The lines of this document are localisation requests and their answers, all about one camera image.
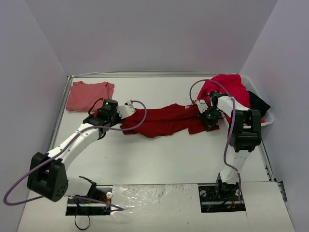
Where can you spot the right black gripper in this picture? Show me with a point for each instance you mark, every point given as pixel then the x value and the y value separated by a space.
pixel 207 123

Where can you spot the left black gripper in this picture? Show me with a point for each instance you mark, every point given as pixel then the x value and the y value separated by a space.
pixel 118 118

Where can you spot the dark red t-shirt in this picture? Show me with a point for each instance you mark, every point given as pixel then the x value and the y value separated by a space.
pixel 168 120

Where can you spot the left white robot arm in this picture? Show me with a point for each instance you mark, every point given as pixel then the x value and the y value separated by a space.
pixel 49 171

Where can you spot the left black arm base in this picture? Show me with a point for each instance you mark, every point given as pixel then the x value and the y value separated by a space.
pixel 87 198

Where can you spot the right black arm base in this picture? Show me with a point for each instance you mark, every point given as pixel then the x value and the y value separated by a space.
pixel 220 197

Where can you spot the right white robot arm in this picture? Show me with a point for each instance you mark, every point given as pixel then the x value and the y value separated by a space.
pixel 244 133

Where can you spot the folded salmon pink t-shirt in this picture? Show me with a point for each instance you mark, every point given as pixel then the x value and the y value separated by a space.
pixel 82 96

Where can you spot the bright pink t-shirt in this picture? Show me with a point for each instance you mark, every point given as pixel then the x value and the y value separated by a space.
pixel 232 83

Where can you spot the black garment in basket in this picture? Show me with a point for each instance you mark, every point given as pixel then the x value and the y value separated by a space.
pixel 256 103

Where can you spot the white plastic laundry basket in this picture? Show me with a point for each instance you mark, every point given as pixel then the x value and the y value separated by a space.
pixel 250 86

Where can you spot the white foreground cover board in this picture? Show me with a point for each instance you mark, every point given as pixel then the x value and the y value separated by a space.
pixel 165 208

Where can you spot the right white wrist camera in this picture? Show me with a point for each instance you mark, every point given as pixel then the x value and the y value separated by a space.
pixel 201 105

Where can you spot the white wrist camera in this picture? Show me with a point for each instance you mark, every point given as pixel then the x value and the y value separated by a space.
pixel 201 105
pixel 126 110

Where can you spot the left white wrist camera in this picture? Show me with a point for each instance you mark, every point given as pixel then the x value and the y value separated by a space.
pixel 126 110

